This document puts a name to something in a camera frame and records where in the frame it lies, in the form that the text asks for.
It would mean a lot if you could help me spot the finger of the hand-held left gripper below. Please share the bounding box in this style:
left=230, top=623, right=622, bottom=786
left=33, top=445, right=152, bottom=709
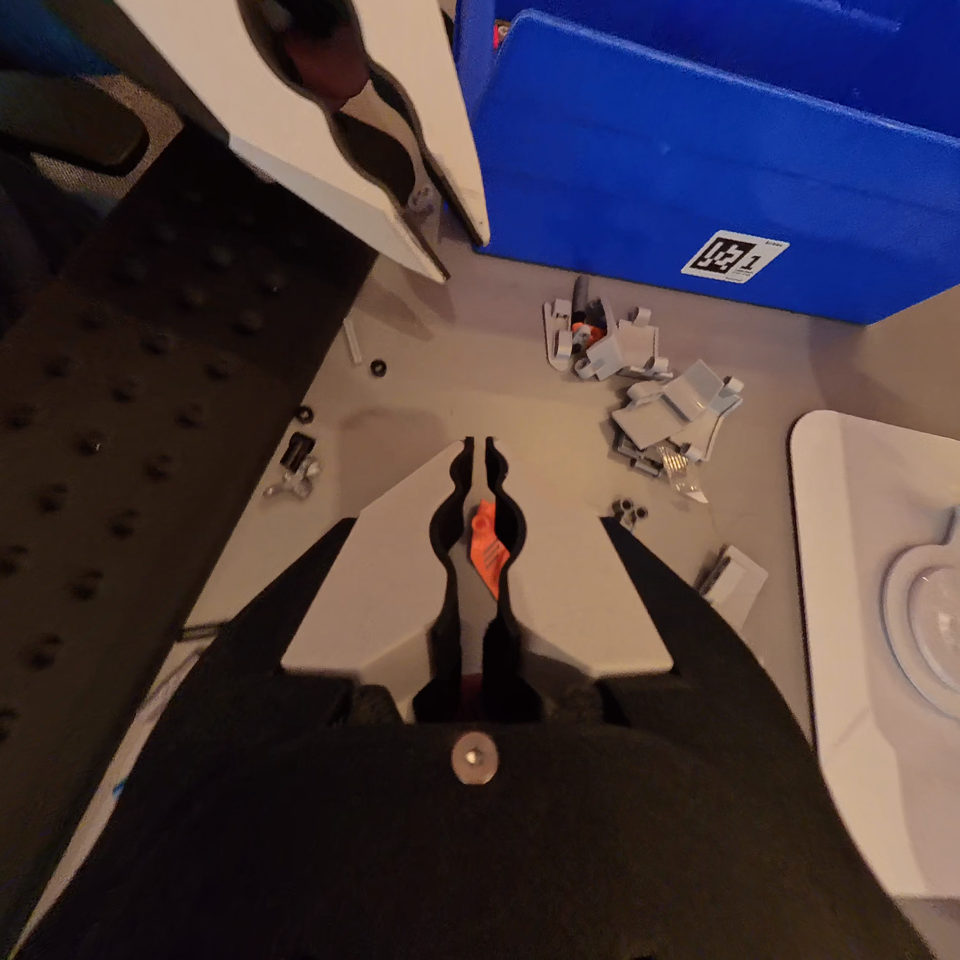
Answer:
left=351, top=0, right=492, bottom=249
left=114, top=0, right=451, bottom=286

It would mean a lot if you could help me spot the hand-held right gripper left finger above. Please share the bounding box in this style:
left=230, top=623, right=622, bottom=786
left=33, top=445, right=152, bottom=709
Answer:
left=281, top=437, right=475, bottom=723

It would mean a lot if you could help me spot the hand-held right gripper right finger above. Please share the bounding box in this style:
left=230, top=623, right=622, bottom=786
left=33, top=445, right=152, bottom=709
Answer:
left=483, top=437, right=674, bottom=723

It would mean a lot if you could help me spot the orange wedge plate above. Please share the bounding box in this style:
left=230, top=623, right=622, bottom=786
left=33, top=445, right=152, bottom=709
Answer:
left=468, top=498, right=513, bottom=601

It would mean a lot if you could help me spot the person's left hand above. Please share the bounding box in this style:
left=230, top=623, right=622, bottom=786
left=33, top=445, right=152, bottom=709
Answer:
left=287, top=28, right=370, bottom=102

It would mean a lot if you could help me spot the grey block panel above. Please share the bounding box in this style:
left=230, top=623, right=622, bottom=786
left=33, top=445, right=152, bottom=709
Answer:
left=696, top=545, right=771, bottom=633

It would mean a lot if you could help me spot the clear bag of small parts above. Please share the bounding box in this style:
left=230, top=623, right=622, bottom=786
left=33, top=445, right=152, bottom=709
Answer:
left=656, top=444, right=710, bottom=505

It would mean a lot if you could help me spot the light grey hinged panel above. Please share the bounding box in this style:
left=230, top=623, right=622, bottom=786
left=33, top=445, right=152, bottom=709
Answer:
left=576, top=303, right=674, bottom=381
left=609, top=358, right=745, bottom=464

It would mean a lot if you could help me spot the person's blue clothing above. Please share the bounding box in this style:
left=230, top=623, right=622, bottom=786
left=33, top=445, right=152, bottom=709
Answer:
left=0, top=0, right=87, bottom=75

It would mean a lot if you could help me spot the blue storage bin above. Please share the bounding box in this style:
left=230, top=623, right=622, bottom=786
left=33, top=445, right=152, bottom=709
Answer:
left=452, top=0, right=960, bottom=325

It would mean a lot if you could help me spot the light grey flat panel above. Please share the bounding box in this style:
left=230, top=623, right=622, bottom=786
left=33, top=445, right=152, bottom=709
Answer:
left=542, top=298, right=577, bottom=372

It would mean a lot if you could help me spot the grey panel with black curve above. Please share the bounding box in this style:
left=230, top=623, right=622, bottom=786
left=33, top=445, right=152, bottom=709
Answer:
left=571, top=274, right=609, bottom=331

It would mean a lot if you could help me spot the black studded mat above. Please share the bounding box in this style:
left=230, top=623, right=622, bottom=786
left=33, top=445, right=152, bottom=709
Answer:
left=0, top=123, right=378, bottom=931

